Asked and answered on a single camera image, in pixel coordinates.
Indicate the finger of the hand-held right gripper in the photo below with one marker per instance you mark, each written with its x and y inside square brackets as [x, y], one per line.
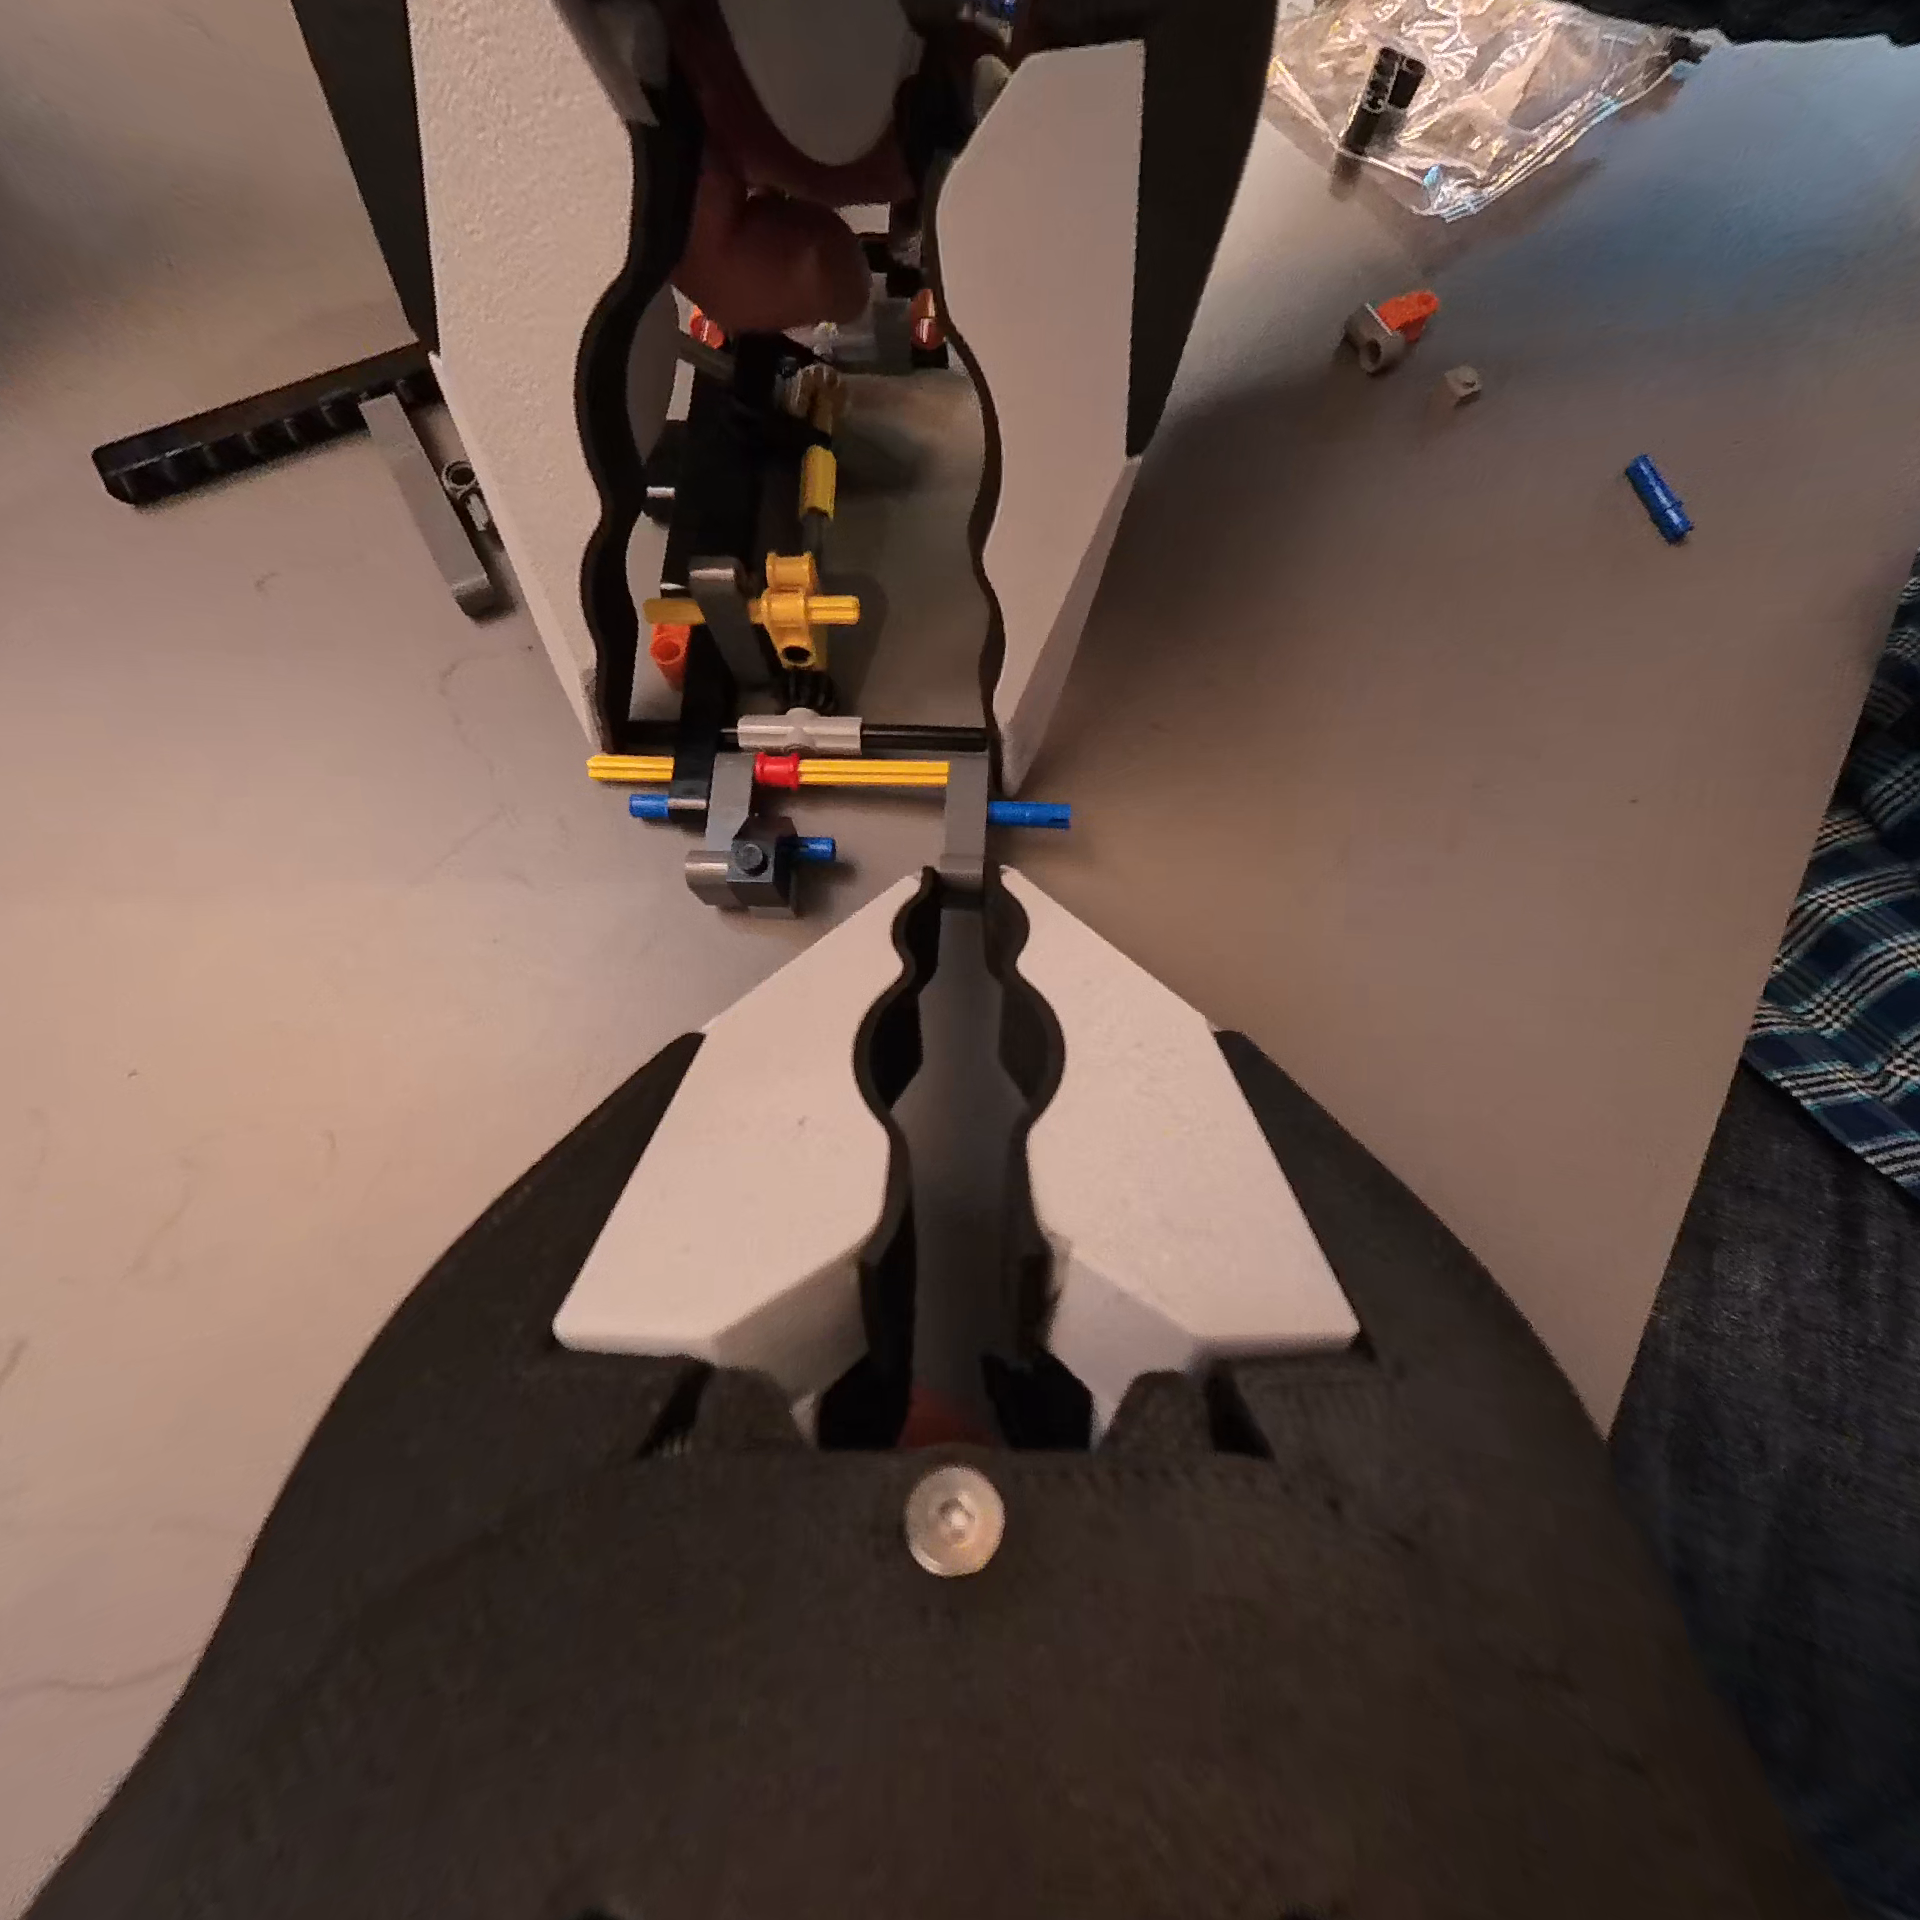
[1050, 376]
[509, 376]

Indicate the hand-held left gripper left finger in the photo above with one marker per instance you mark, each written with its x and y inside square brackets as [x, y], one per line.
[736, 1200]

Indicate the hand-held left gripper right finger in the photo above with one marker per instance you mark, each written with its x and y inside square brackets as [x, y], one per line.
[1185, 1200]

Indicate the multicolour lego technic assembly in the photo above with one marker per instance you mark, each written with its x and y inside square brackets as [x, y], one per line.
[780, 598]

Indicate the grey lego liftarm with pin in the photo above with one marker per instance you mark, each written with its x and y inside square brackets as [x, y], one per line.
[967, 824]

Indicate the small grey lego connector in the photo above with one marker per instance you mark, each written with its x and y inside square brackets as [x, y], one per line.
[463, 487]

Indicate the dark grey lego beam piece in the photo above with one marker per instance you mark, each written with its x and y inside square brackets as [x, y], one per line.
[1389, 90]

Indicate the orange and grey lego connector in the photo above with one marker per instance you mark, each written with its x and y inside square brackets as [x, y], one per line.
[1379, 339]

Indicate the long black lego beam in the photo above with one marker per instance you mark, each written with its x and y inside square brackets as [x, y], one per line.
[257, 436]

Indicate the small light grey lego piece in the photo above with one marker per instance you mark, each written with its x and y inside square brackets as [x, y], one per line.
[1464, 386]

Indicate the blue lego pin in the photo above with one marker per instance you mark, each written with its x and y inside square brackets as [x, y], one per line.
[1657, 496]

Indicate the person's right hand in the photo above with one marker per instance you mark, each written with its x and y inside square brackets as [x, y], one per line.
[764, 256]

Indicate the clear plastic bag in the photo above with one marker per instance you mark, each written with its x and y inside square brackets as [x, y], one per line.
[1516, 119]

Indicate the person's plaid shirt torso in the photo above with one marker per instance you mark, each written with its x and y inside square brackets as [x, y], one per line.
[1860, 974]

